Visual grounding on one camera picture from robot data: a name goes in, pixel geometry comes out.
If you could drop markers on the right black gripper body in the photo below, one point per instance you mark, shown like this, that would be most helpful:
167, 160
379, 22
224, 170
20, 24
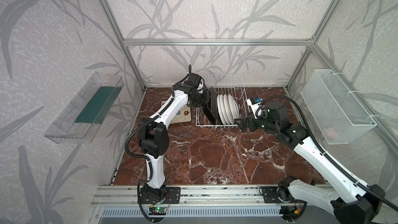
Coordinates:
250, 124

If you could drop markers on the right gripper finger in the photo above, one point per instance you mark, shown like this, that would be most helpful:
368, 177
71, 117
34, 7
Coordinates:
237, 120
241, 125

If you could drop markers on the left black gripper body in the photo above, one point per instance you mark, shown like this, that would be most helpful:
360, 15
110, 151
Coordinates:
204, 98

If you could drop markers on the square floral plate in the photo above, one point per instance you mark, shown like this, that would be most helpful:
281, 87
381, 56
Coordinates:
208, 113
183, 115

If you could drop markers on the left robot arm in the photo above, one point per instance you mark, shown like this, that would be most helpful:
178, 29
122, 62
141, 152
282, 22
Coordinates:
150, 140

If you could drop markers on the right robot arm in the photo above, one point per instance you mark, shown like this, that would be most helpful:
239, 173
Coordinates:
351, 201

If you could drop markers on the white round plate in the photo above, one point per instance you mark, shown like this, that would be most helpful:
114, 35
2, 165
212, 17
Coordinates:
228, 109
220, 111
223, 109
233, 107

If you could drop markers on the pink object in basket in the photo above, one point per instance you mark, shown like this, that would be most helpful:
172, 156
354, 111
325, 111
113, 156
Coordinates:
330, 133

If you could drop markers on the left green circuit board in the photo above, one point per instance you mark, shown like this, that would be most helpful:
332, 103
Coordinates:
157, 211

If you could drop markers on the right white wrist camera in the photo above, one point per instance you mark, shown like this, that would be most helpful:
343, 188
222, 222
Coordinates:
256, 105

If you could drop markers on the white wire dish rack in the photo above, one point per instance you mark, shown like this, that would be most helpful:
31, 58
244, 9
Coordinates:
232, 84

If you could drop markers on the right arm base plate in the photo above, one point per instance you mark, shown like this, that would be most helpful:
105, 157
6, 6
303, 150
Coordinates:
275, 194

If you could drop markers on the white mesh wall basket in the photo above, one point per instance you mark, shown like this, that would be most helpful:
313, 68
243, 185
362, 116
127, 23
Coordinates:
333, 105

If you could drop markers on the right circuit board with wires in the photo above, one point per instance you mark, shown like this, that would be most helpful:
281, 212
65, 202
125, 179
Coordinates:
289, 212

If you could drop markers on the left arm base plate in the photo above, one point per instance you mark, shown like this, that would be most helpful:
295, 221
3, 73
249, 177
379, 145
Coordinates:
165, 194

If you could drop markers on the clear plastic wall bin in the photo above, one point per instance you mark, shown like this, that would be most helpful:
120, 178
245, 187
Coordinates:
80, 121

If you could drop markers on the aluminium mounting rail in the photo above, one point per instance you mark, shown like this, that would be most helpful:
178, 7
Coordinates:
190, 195

